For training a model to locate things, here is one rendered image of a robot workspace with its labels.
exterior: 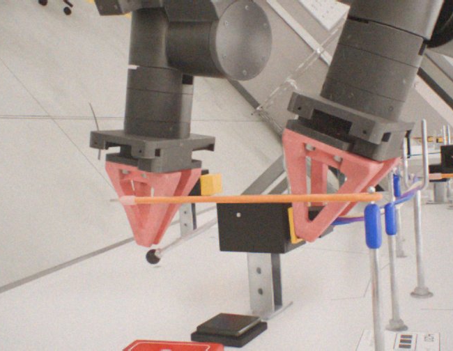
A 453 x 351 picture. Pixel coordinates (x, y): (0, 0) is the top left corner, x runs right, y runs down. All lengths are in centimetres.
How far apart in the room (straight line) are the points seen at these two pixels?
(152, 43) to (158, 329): 22
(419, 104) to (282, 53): 200
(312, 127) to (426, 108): 757
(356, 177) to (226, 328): 13
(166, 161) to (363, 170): 16
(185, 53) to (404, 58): 16
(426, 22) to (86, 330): 32
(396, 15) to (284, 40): 779
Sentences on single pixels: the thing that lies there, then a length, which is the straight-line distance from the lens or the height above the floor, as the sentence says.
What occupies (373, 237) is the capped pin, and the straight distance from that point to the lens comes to 28.
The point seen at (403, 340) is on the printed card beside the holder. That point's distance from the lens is 39.
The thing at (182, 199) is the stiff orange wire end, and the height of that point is 114.
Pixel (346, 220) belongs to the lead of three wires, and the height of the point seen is 119.
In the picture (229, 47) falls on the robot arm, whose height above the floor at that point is 121.
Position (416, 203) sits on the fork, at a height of 123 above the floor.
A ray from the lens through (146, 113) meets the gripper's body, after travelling 46.
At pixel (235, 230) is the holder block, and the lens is 43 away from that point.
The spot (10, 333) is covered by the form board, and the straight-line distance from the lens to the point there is 47.
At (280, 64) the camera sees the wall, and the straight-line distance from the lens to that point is 813.
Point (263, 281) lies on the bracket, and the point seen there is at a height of 111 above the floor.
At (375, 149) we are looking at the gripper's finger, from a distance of 37.
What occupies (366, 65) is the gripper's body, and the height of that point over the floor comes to 127.
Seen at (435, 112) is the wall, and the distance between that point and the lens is 795.
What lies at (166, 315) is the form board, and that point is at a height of 103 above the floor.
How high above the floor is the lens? 126
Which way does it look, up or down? 16 degrees down
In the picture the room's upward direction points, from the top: 45 degrees clockwise
